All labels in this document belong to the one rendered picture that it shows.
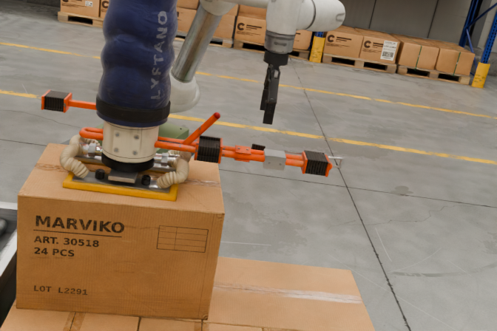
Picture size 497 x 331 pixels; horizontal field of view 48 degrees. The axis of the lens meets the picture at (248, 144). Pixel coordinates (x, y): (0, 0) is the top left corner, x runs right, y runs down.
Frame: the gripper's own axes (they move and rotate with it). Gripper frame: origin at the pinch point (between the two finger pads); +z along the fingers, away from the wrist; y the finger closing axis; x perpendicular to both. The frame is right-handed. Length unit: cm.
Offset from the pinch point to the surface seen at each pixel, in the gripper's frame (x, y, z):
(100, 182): -48, 13, 24
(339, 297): 39, -2, 67
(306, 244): 56, -130, 121
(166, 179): -28.4, 12.8, 21.4
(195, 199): -18.6, 12.7, 27.0
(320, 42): 152, -692, 88
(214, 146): -14.7, 2.9, 12.4
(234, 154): -8.1, 4.3, 13.7
